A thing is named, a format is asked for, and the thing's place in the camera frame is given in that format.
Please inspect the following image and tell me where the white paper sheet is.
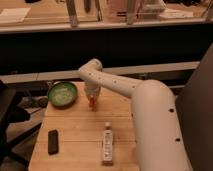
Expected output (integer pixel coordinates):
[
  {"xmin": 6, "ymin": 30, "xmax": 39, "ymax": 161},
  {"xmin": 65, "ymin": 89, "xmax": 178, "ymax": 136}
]
[{"xmin": 0, "ymin": 8, "xmax": 30, "ymax": 24}]

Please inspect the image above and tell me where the green ceramic bowl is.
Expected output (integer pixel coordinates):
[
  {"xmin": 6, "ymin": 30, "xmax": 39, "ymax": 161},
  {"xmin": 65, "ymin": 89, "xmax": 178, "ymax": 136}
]
[{"xmin": 47, "ymin": 81, "xmax": 78, "ymax": 107}]

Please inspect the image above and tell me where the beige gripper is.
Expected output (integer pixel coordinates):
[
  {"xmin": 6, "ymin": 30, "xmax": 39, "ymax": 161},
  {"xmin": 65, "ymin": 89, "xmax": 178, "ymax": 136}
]
[{"xmin": 84, "ymin": 87, "xmax": 100, "ymax": 111}]

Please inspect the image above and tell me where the black office chair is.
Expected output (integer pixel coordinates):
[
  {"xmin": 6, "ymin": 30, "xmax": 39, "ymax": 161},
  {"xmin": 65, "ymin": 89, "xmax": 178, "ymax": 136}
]
[{"xmin": 0, "ymin": 80, "xmax": 41, "ymax": 167}]

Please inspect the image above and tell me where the red pepper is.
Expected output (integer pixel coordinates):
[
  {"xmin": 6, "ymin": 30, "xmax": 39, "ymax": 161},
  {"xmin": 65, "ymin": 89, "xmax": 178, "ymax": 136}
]
[{"xmin": 88, "ymin": 95, "xmax": 95, "ymax": 108}]

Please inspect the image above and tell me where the metal post on shelf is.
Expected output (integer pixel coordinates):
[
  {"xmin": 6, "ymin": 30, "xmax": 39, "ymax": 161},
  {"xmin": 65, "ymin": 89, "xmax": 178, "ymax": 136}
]
[{"xmin": 66, "ymin": 0, "xmax": 78, "ymax": 27}]

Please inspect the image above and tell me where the white device on shelf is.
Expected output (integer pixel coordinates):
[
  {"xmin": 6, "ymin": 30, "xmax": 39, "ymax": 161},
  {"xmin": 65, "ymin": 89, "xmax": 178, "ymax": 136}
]
[{"xmin": 138, "ymin": 0, "xmax": 166, "ymax": 19}]

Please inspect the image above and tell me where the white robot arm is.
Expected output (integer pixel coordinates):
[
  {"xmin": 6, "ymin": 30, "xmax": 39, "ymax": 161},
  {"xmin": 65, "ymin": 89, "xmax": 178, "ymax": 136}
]
[{"xmin": 78, "ymin": 59, "xmax": 193, "ymax": 171}]

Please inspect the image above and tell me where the black rectangular block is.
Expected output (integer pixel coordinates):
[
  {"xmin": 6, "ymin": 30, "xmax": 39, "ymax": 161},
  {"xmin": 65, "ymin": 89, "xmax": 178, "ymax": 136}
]
[{"xmin": 48, "ymin": 130, "xmax": 59, "ymax": 155}]

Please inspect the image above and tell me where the clear plastic bottle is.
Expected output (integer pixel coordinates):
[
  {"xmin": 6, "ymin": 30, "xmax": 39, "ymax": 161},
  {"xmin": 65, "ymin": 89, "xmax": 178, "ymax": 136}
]
[{"xmin": 102, "ymin": 122, "xmax": 113, "ymax": 166}]

